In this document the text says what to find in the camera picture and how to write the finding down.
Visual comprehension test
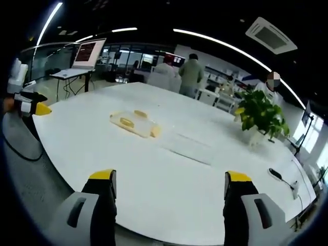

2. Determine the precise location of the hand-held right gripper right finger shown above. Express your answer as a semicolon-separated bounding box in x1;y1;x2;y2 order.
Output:
222;170;286;246

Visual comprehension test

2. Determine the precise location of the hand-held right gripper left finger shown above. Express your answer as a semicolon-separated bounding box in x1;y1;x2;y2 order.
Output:
42;168;118;246

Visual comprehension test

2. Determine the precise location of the white standing desk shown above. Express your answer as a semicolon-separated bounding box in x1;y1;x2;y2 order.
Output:
48;67;96;102

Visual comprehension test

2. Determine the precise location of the black oblong device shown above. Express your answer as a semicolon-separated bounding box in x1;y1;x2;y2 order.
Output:
268;168;283;181

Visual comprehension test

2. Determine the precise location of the long ceiling light strip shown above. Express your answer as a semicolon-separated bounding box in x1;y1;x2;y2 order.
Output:
173;28;307;110
35;2;64;47

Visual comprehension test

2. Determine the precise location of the open laptop with red screen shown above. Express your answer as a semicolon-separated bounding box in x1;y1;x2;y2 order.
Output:
59;37;107;75

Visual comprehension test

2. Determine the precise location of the black tripod stand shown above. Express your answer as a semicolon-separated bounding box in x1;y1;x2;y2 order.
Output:
294;114;315;156

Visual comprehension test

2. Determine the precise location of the green potted plant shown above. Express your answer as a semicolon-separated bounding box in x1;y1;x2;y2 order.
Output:
234;89;291;149

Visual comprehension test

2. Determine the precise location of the white storage cart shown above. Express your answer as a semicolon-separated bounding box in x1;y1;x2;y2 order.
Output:
197;86;243;113

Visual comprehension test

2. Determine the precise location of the ceiling air conditioner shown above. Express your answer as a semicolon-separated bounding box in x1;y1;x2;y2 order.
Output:
245;16;298;55

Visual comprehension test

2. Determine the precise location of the black cable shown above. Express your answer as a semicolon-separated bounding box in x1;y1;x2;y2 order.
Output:
2;128;44;162

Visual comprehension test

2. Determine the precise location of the white cable with plug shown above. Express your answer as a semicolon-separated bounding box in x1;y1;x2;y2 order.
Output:
280;158;318;221

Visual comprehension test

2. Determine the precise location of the translucent strap with yellow end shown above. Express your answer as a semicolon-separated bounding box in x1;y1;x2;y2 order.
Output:
109;110;162;139

